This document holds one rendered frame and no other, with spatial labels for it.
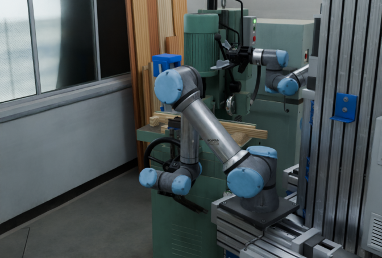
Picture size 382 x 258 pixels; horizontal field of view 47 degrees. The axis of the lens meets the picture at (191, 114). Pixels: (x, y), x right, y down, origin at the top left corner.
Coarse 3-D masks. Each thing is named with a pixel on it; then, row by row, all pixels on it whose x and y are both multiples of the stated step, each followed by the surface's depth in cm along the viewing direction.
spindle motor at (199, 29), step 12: (192, 24) 215; (204, 24) 214; (216, 24) 217; (192, 36) 216; (204, 36) 215; (192, 48) 218; (204, 48) 217; (216, 48) 221; (192, 60) 220; (204, 60) 218; (216, 60) 223; (204, 72) 220; (216, 72) 225
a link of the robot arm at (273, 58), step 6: (264, 54) 196; (270, 54) 195; (276, 54) 194; (282, 54) 193; (264, 60) 196; (270, 60) 195; (276, 60) 194; (282, 60) 193; (288, 60) 198; (270, 66) 196; (276, 66) 195; (282, 66) 195
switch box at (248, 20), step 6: (246, 18) 239; (252, 18) 239; (240, 24) 241; (246, 24) 239; (252, 24) 241; (240, 30) 242; (246, 30) 240; (252, 30) 242; (240, 36) 243; (246, 36) 241; (252, 36) 243; (240, 42) 243; (246, 42) 242
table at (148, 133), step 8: (144, 128) 237; (152, 128) 237; (160, 128) 237; (144, 136) 234; (152, 136) 232; (160, 136) 230; (200, 144) 220; (248, 144) 218; (168, 152) 218; (176, 152) 216; (200, 152) 219
